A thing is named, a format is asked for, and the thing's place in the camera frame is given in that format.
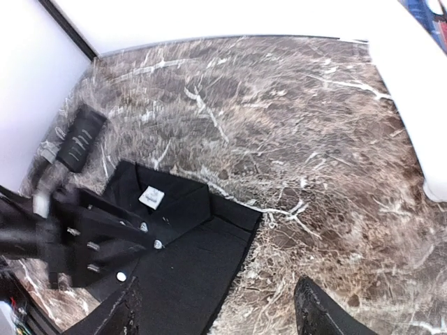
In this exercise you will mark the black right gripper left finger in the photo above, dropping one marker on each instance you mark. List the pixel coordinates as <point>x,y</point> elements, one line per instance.
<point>118,314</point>

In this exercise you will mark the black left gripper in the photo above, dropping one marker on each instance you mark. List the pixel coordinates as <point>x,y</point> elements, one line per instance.
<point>83,213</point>

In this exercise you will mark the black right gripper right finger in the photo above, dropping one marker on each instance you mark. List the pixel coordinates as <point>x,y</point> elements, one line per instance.
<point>317,313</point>

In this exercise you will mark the black long sleeve shirt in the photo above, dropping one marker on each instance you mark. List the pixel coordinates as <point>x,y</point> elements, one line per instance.
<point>205,241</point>

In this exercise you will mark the white plastic bin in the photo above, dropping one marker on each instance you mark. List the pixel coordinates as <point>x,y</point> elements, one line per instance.
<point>413,68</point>

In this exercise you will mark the red navy plaid shirt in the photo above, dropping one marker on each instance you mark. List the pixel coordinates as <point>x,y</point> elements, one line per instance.
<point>431,15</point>

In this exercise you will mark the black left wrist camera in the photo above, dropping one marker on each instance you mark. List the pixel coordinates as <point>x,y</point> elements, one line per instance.
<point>71,156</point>

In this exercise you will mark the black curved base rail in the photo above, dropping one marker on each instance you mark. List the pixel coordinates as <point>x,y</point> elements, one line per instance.
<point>20,314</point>

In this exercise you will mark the black left frame post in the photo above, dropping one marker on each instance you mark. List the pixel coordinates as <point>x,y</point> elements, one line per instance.
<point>69,28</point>

